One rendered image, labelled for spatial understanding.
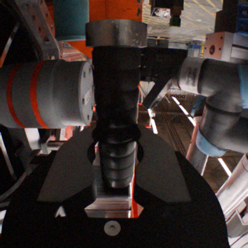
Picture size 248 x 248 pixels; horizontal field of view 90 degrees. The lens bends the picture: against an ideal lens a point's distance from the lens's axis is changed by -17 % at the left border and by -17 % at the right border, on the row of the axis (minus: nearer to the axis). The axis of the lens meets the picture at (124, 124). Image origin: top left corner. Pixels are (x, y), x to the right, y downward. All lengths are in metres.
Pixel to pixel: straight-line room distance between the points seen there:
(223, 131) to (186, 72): 0.13
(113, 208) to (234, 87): 0.26
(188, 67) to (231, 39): 0.27
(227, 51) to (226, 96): 0.27
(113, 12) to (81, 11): 0.36
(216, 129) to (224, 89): 0.08
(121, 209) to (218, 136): 0.23
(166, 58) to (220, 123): 0.17
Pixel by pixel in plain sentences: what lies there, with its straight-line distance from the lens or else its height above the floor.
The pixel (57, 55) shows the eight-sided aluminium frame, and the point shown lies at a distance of 0.56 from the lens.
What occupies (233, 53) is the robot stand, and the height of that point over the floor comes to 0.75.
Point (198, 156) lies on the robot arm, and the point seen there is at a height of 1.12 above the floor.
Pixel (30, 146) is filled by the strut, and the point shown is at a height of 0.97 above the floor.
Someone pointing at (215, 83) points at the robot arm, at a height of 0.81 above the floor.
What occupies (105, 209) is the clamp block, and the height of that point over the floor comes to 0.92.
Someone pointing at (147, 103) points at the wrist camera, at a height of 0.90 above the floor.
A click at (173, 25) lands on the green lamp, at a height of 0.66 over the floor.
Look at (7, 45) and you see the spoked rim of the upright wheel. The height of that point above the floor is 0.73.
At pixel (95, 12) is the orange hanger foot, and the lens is 0.75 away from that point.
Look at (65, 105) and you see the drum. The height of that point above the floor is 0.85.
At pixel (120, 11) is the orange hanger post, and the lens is 0.74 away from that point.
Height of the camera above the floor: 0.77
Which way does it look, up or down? 28 degrees up
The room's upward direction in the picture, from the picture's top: 179 degrees counter-clockwise
